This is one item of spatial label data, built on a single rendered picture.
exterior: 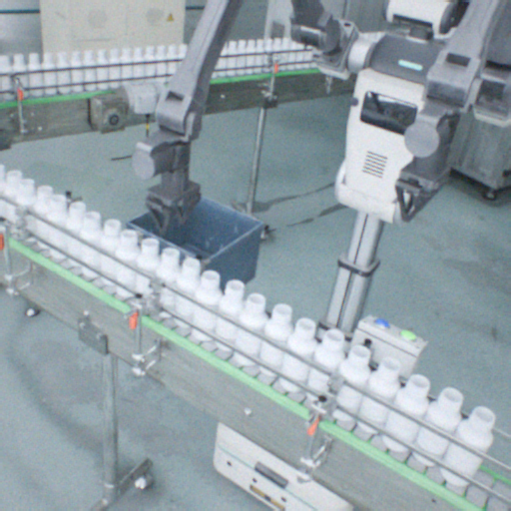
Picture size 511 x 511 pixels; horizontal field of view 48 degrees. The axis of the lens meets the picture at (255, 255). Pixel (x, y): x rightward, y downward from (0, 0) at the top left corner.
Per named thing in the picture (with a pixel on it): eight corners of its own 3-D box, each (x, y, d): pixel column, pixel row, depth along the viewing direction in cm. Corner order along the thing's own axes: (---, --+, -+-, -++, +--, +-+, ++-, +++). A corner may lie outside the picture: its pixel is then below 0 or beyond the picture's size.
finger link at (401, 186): (431, 219, 110) (446, 174, 105) (418, 233, 104) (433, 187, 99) (398, 206, 112) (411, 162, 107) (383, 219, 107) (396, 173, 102)
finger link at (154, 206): (143, 232, 123) (144, 192, 118) (166, 220, 128) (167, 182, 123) (168, 244, 120) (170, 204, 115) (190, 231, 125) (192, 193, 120)
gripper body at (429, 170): (449, 175, 108) (461, 137, 104) (430, 192, 100) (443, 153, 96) (416, 163, 110) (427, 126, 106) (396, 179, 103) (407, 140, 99)
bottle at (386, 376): (371, 440, 113) (393, 380, 104) (349, 420, 117) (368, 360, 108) (391, 426, 117) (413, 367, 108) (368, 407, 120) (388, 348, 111)
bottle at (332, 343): (333, 407, 119) (350, 348, 110) (304, 403, 119) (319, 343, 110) (332, 386, 124) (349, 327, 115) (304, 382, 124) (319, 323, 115)
